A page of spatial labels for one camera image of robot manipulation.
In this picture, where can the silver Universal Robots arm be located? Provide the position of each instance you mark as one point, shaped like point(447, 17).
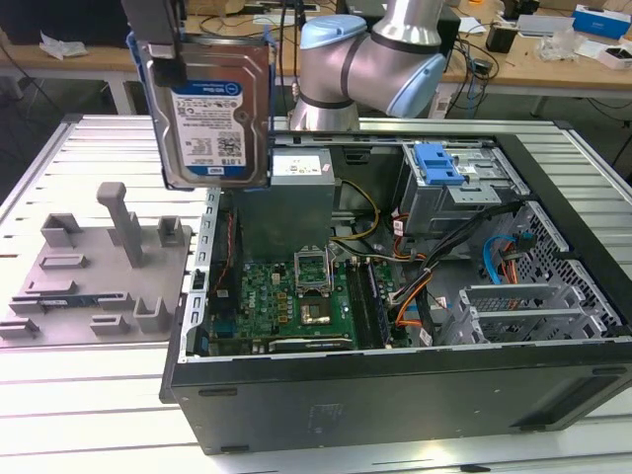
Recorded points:
point(345, 64)

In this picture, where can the grey plastic parts rack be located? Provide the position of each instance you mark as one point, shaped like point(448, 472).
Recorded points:
point(99, 276)

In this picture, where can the grey power supply unit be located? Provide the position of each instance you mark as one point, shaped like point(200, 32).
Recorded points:
point(291, 222)

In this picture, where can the crumpled clear plastic bag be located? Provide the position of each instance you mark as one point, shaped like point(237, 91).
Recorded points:
point(61, 47)

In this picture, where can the black graphics card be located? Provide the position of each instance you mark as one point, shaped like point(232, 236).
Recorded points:
point(311, 344)

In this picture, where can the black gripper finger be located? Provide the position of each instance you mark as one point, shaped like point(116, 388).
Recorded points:
point(158, 24)

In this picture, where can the large black box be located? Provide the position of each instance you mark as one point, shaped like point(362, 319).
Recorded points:
point(74, 24)

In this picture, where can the silver flat device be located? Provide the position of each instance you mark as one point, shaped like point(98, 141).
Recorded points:
point(543, 24)

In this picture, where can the wooden workbench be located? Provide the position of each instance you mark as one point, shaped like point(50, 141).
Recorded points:
point(222, 56)

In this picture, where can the hard disk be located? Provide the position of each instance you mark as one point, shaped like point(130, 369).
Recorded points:
point(212, 123)

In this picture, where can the RAM slot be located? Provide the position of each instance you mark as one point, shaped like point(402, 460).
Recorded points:
point(376, 303)
point(358, 306)

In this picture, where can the green motherboard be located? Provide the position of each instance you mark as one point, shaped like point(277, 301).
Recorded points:
point(266, 296)

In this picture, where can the grey metal disk bay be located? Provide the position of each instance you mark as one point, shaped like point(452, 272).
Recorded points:
point(518, 296)

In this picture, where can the small black container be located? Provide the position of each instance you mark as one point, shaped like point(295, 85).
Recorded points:
point(499, 38)

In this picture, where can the white paper sheet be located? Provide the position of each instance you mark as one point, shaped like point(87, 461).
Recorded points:
point(471, 25)

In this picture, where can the clear plastic wrapping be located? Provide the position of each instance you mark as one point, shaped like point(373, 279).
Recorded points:
point(555, 47)

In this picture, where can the blue plastic drive latch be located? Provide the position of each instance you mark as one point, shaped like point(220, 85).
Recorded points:
point(434, 165)

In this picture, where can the CPU socket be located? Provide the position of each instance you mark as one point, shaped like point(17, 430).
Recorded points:
point(317, 314)

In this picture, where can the blue cardboard box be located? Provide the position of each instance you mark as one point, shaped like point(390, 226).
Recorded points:
point(600, 22)

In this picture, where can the black open PC case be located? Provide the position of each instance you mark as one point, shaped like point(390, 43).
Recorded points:
point(345, 395)

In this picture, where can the grey optical drive cage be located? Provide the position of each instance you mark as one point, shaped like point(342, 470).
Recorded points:
point(434, 207)

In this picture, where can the white open box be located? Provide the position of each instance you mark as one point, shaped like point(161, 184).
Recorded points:
point(614, 56)

